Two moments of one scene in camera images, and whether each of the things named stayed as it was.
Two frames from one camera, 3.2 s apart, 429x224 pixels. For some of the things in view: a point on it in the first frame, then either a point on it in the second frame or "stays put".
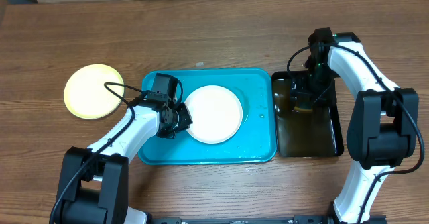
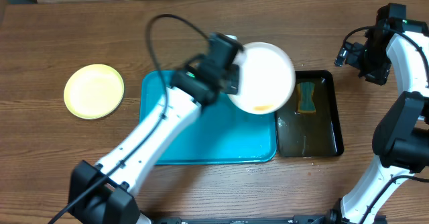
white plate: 216,113 to 267,80
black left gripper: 187,117 to 234,89
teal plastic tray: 256,138 stays put
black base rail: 294,219 stays put
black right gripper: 306,85 to 356,54
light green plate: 86,95 stays put
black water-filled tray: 301,134 stays put
